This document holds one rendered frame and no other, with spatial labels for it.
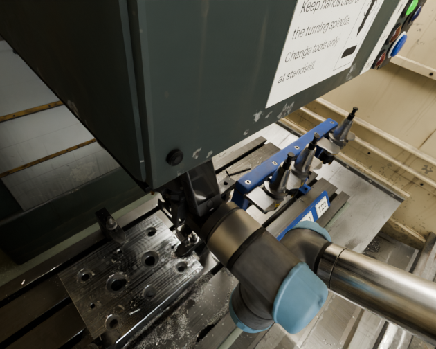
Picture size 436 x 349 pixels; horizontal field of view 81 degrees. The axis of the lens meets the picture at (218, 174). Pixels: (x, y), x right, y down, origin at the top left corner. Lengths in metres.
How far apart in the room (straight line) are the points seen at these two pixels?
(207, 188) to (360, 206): 1.08
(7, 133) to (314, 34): 0.78
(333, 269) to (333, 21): 0.34
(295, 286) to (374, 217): 1.07
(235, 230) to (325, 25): 0.23
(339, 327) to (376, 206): 0.57
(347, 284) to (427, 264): 0.94
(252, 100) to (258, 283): 0.22
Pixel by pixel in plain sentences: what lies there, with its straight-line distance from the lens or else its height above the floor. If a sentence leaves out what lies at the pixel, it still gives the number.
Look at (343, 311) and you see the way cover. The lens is 1.16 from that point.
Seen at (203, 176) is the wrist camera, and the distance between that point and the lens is 0.35.
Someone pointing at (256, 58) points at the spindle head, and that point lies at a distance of 0.17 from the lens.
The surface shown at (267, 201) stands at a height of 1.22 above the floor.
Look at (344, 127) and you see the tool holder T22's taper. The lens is 0.86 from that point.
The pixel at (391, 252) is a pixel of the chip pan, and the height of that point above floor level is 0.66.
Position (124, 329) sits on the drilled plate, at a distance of 0.71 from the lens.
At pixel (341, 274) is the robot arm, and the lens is 0.45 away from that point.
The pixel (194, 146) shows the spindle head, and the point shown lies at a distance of 0.17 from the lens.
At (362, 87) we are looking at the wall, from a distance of 1.29.
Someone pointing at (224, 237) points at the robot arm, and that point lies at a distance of 0.34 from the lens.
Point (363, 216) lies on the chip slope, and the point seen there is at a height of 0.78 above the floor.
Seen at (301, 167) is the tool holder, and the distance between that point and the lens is 0.69.
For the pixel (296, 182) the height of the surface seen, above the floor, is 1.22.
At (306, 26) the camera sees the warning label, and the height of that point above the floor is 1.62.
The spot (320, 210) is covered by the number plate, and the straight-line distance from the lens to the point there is 1.05.
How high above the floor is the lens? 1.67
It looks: 46 degrees down
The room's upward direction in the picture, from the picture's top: 11 degrees clockwise
